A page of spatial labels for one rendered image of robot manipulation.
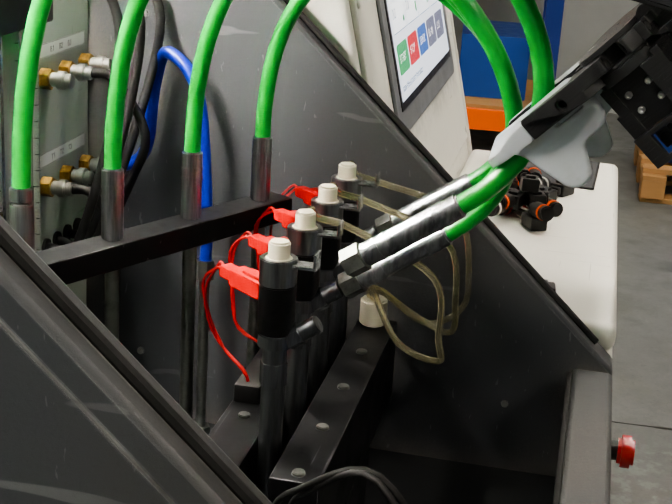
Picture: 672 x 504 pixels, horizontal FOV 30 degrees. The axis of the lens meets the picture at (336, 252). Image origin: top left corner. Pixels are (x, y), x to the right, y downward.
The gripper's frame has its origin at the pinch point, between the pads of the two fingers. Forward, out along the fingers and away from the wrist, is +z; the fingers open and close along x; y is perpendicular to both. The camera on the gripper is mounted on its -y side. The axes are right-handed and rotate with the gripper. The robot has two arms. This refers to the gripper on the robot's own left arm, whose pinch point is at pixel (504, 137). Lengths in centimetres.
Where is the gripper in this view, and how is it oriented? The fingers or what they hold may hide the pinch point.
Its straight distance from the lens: 85.8
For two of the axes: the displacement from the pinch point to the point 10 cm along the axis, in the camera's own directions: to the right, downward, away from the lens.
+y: 6.7, 7.4, 0.6
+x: 4.4, -4.6, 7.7
